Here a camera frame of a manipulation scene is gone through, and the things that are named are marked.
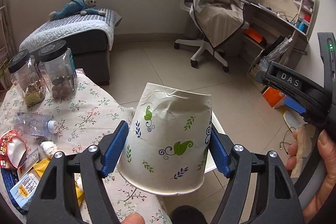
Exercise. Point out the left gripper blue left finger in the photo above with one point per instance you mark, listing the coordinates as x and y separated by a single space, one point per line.
111 147

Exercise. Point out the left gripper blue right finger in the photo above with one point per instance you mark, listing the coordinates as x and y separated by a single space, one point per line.
220 148

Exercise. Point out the white leaf-pattern paper cup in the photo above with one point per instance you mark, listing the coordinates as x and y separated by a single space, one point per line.
166 149

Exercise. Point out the clear plastic water bottle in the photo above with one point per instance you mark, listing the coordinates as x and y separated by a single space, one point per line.
35 124

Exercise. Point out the yellow snack wrapper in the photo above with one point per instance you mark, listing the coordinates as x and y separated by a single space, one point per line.
40 168

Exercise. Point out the red white snack wrapper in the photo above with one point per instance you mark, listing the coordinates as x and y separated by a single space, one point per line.
13 150

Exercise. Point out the blue white carton box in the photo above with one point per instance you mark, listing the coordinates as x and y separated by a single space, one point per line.
20 191

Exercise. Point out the white trash bin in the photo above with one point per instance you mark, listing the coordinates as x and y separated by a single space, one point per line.
210 164

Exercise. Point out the person's right hand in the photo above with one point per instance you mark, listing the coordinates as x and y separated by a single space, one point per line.
326 148

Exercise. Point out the person's left hand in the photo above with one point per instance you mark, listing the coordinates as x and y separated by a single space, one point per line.
133 218

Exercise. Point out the white round scale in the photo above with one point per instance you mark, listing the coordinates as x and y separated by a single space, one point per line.
291 121

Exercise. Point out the orange paper shopping bag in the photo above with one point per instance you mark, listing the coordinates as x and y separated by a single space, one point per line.
274 97

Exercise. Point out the silver plastic bag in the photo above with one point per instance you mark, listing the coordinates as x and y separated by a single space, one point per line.
274 52

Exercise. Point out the blue bottle on desk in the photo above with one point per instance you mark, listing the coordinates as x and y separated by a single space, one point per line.
302 26

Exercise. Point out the orange box under desk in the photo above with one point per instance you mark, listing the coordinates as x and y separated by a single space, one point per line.
253 34

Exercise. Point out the clear jar with brown balls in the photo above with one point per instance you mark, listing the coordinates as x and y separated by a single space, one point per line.
58 69

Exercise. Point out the clear jar with snacks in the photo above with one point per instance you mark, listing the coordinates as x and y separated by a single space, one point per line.
26 77

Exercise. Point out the beige blanket on chair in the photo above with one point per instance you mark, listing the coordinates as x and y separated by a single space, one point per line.
218 20

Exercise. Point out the blue plush monkey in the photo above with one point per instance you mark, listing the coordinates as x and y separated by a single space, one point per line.
81 7

